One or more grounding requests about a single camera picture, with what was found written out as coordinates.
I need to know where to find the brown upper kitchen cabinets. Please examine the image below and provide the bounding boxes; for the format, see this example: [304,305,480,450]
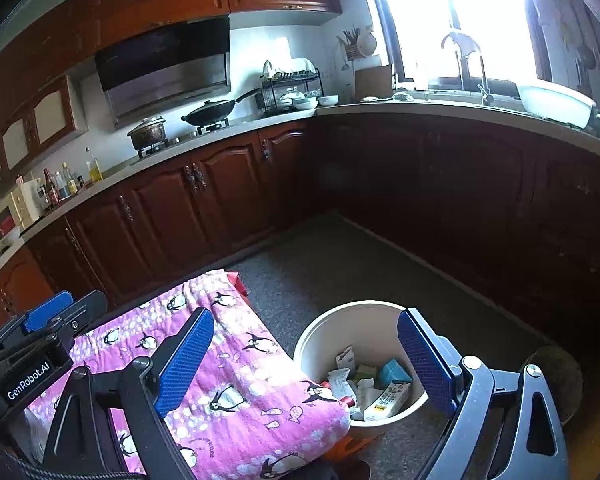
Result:
[0,0,341,179]

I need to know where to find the crumpled white tissue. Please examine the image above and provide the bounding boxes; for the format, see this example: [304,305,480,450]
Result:
[327,368,363,420]

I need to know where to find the black wok pan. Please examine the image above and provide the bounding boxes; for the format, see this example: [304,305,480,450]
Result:
[181,88,260,127]

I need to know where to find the white paper carton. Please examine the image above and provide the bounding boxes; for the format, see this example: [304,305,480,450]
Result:
[363,382,412,422]

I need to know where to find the beige microwave oven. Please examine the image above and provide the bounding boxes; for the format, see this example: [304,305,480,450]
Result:
[0,179,44,255]

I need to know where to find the colourful small package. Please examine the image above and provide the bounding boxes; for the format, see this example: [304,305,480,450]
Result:
[335,346,356,372]

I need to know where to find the steel cooking pot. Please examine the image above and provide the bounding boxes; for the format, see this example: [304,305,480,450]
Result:
[128,116,166,152]

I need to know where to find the white trash bucket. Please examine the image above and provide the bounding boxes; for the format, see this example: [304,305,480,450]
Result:
[294,300,428,440]

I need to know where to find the white wash basin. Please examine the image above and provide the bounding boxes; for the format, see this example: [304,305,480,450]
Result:
[516,79,596,129]

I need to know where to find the pink penguin table cloth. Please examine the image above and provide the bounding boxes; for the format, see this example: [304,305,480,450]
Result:
[24,268,352,480]

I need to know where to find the dark sauce bottle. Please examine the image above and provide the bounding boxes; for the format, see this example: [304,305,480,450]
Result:
[44,168,59,207]

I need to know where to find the yellow oil bottle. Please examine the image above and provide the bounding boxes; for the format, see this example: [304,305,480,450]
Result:
[85,148,102,183]

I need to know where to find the old dirty bucket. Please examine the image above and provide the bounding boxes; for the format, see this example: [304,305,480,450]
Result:
[524,346,583,426]

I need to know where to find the steel range hood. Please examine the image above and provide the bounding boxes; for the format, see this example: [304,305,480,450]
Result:
[94,16,232,127]

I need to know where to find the dish drying rack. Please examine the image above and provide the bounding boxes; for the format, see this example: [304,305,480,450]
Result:
[256,58,324,116]

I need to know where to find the brown kitchen cabinets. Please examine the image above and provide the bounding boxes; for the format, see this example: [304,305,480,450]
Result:
[0,0,341,179]
[0,104,600,348]

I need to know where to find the kitchen faucet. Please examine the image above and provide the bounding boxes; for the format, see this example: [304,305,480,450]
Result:
[441,28,494,106]

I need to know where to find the brown lower kitchen cabinets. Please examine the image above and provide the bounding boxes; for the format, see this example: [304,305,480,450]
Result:
[0,104,600,348]

